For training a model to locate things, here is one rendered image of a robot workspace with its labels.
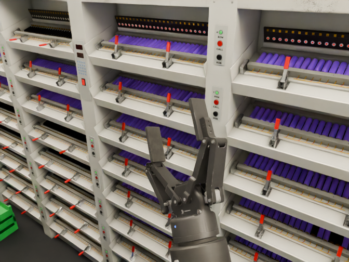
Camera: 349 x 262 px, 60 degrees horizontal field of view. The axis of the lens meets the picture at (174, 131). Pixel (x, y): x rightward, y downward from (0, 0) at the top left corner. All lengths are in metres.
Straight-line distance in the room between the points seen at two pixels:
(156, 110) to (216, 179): 0.84
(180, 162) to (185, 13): 0.60
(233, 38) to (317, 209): 0.62
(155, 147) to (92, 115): 0.99
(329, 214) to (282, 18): 0.66
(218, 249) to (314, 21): 0.83
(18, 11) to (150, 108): 1.09
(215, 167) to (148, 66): 0.80
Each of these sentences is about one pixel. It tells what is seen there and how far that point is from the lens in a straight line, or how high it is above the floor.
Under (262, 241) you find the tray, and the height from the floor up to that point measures 0.91.
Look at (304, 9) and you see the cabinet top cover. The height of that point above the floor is 1.73.
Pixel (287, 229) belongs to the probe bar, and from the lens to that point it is 1.27.
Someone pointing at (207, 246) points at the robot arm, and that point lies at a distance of 0.48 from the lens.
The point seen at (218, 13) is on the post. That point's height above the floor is 1.70.
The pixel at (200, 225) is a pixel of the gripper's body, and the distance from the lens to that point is 0.48.
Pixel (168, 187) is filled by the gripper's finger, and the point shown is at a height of 1.47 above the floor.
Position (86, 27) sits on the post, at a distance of 1.44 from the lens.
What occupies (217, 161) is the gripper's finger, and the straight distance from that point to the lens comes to 0.45.
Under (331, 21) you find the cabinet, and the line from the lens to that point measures 1.11.
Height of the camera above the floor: 1.78
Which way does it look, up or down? 26 degrees down
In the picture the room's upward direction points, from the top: straight up
